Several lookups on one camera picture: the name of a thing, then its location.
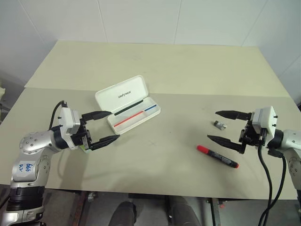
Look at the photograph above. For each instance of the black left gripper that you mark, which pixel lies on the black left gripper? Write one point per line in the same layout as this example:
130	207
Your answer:
87	139

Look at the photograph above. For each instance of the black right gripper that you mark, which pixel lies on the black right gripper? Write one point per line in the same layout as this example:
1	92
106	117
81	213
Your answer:
255	137

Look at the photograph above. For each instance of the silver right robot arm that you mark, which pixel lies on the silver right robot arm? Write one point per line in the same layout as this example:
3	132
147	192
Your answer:
291	141

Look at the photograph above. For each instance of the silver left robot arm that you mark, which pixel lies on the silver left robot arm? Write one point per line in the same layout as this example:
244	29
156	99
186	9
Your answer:
33	143

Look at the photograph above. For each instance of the white open pencil case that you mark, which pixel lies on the white open pencil case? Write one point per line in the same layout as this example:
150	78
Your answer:
122	95

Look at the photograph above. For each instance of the small green white eraser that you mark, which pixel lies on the small green white eraser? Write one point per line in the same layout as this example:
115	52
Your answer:
86	150

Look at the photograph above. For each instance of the red pen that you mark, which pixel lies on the red pen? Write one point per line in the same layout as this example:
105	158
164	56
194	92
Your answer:
129	118

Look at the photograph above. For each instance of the black marker with red cap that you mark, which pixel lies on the black marker with red cap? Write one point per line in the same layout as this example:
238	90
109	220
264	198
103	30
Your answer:
218	157

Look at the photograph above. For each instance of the black pen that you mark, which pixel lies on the black pen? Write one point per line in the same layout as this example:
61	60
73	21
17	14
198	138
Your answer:
129	107

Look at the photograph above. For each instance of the blue pen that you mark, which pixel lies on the blue pen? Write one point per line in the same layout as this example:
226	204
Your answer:
150	108

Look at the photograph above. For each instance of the white handwritten label sticker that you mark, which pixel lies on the white handwritten label sticker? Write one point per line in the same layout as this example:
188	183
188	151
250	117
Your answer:
24	170

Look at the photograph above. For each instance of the dark rounded shape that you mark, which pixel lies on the dark rounded shape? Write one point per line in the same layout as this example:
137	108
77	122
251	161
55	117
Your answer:
124	214
183	212

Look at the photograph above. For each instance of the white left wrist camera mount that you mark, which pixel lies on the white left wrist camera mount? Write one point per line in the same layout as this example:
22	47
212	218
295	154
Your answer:
67	118

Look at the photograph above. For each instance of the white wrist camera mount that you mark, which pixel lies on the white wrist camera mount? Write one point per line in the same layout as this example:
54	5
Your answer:
268	120
67	118

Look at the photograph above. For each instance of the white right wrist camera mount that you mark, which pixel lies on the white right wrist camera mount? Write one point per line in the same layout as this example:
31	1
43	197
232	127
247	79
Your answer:
268	120

